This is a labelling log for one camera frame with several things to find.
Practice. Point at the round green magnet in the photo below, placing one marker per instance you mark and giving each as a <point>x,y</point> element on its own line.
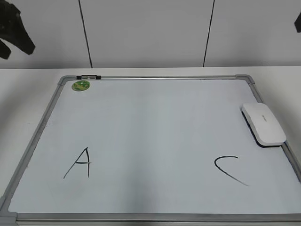
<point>80,86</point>

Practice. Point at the black silver hanging clip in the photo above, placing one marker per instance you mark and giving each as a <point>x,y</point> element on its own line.
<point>88,77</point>

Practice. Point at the white framed whiteboard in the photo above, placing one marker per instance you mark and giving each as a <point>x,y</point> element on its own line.
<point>152,151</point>

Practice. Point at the white whiteboard eraser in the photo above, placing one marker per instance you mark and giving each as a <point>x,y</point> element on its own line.
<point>264,125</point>

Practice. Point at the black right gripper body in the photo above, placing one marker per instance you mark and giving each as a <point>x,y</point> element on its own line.
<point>297,23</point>

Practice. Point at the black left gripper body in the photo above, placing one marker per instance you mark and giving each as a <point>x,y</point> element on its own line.
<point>13,31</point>

